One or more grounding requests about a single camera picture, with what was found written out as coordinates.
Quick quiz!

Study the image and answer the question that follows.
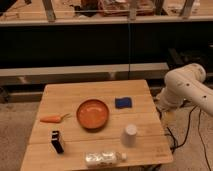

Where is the wooden table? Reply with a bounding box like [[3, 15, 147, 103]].
[[21, 80, 173, 171]]

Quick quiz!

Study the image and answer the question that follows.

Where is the orange round bowl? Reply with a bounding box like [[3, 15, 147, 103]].
[[76, 99, 109, 129]]

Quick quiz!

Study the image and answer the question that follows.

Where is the long metal shelf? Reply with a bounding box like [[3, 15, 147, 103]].
[[0, 62, 169, 86]]

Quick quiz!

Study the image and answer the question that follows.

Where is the black floor cable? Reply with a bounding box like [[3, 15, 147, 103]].
[[155, 105, 213, 171]]

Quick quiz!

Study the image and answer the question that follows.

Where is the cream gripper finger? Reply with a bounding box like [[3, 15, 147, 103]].
[[162, 112, 173, 126]]

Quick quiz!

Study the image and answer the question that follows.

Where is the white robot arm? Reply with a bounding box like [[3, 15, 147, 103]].
[[156, 63, 213, 125]]

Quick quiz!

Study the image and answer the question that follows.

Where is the orange carrot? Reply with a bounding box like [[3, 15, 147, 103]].
[[40, 114, 70, 123]]

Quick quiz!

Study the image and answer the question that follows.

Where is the black stapler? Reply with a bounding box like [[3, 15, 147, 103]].
[[51, 131, 64, 154]]

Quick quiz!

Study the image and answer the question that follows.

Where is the clear plastic bottle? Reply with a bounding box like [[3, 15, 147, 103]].
[[85, 151, 127, 168]]

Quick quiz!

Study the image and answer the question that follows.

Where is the blue eraser block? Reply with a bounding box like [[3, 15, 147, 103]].
[[115, 97, 132, 109]]

